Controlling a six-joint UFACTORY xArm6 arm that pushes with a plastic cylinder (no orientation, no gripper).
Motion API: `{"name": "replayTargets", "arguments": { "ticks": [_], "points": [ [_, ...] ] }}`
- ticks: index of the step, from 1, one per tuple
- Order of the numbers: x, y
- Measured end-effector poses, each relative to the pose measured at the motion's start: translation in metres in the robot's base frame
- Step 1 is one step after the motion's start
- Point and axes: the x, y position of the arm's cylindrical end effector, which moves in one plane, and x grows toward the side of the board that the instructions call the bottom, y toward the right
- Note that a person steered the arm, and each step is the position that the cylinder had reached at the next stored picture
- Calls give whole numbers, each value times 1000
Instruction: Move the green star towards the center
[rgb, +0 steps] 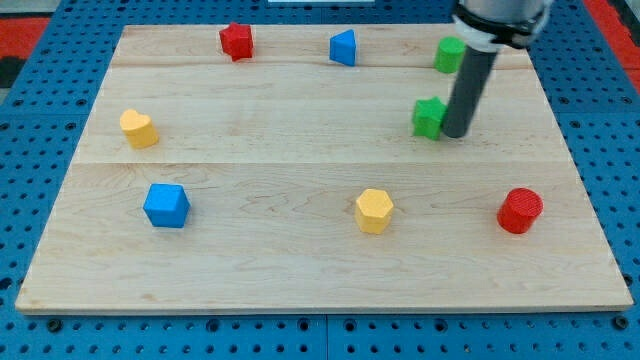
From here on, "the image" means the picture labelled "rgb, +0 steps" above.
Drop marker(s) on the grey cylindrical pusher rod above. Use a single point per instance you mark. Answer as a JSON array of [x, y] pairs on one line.
[[471, 79]]

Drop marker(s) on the green star block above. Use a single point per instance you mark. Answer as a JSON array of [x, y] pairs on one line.
[[427, 117]]

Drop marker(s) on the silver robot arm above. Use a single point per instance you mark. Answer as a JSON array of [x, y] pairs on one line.
[[486, 26]]

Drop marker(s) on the red star block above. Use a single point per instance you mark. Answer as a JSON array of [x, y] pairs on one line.
[[237, 41]]

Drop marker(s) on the green cylinder block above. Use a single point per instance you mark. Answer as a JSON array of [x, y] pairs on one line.
[[449, 54]]

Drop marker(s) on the blue triangle block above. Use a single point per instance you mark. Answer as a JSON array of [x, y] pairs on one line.
[[343, 48]]

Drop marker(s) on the red cylinder block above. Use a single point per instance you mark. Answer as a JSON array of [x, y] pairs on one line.
[[519, 210]]

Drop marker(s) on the yellow hexagon block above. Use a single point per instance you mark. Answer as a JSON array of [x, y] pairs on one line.
[[373, 211]]

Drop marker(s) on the light wooden board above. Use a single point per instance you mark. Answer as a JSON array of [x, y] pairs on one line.
[[273, 152]]

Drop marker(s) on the blue cube block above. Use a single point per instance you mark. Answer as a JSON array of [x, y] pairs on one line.
[[166, 205]]

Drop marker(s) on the yellow heart block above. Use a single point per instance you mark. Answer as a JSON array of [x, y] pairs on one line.
[[138, 129]]

